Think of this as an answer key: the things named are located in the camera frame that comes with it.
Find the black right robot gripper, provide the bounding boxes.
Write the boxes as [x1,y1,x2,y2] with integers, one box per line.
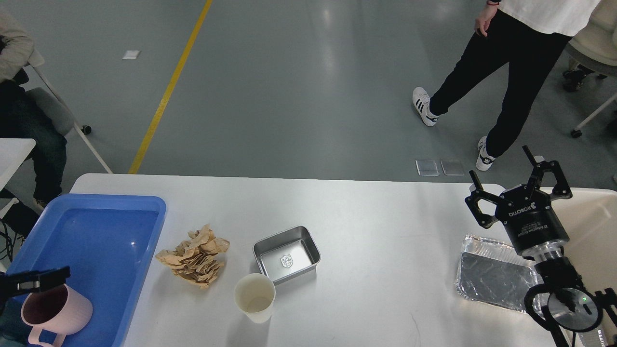
[465,146,573,256]

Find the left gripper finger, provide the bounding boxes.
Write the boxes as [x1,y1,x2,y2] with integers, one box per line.
[0,267,71,302]

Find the pink plastic mug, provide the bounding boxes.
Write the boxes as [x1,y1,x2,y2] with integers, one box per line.
[20,284,94,347]

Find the aluminium foil tray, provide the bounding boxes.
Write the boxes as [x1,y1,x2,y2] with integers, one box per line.
[454,234,543,313]

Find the small stainless steel tray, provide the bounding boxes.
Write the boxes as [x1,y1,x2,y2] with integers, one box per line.
[253,226,321,286]

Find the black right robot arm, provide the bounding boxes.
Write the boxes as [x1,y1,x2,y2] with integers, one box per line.
[465,147,616,347]

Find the cream plastic bin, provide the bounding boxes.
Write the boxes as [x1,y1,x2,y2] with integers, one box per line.
[508,187,617,347]

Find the right floor outlet plate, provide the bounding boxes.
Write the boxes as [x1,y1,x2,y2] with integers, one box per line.
[440,159,465,176]

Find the floor outlet plate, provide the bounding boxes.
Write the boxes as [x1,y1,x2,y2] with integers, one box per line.
[415,160,440,176]
[440,159,465,176]

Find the blue plastic tray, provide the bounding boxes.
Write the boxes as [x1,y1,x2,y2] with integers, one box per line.
[7,194,167,347]

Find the left floor outlet plate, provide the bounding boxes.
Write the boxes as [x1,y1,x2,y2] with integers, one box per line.
[415,160,440,176]

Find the white side table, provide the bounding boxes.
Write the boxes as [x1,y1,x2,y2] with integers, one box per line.
[0,138,36,190]

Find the walking person black trousers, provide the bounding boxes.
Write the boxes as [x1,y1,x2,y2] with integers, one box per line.
[412,0,600,171]

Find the seated person at left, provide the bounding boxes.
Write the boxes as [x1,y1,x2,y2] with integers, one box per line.
[0,9,67,209]

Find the cream office chair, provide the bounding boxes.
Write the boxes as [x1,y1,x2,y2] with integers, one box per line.
[562,0,617,138]

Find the crumpled brown paper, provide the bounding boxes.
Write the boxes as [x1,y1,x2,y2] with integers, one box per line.
[156,224,230,289]

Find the white folding chair left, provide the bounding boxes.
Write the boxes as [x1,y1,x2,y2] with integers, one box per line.
[25,49,113,174]

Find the cream paper cup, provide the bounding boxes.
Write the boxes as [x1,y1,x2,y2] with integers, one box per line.
[234,274,276,324]

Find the white floor marker square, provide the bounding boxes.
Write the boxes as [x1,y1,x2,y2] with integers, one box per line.
[122,50,141,60]

